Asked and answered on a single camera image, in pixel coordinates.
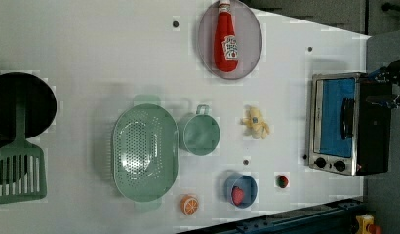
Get yellow plush banana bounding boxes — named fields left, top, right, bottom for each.
left=240, top=105, right=269, bottom=139

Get green mug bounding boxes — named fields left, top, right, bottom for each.
left=178, top=104, right=220, bottom=156

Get black round pot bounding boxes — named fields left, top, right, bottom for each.
left=0, top=72, right=57, bottom=147

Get orange slice toy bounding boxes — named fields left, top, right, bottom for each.
left=180, top=195, right=199, bottom=215

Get red strawberry in bowl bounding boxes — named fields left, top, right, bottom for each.
left=231, top=186, right=245, bottom=206

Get red strawberry on table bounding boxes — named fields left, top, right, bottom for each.
left=276, top=175, right=289, bottom=188

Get green slotted spatula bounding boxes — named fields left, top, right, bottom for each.
left=0, top=99, right=47, bottom=204

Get grey round plate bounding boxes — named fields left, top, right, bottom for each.
left=197, top=0, right=262, bottom=80

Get silver black toaster oven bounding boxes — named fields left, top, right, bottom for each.
left=307, top=72, right=392, bottom=176

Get green perforated colander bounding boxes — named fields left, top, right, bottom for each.
left=111, top=95, right=179, bottom=203

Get red ketchup bottle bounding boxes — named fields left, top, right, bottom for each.
left=214, top=0, right=239, bottom=72

